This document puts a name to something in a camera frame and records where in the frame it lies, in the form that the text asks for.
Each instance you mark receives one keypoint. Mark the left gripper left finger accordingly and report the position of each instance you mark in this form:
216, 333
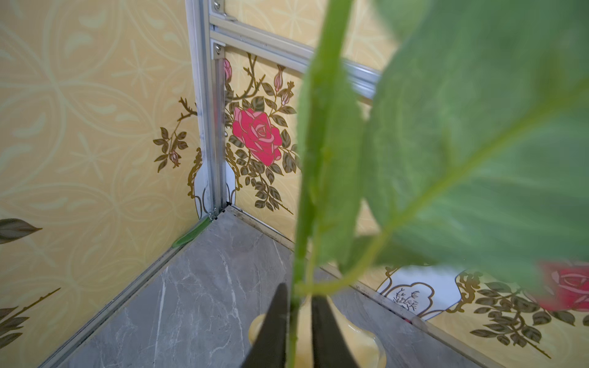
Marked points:
269, 349

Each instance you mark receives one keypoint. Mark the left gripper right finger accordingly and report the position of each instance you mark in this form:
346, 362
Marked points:
328, 343

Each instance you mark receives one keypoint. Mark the cream white rose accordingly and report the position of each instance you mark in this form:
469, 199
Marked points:
475, 152

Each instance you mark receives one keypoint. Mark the cream wavy glass vase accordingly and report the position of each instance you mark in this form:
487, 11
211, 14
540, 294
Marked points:
363, 345

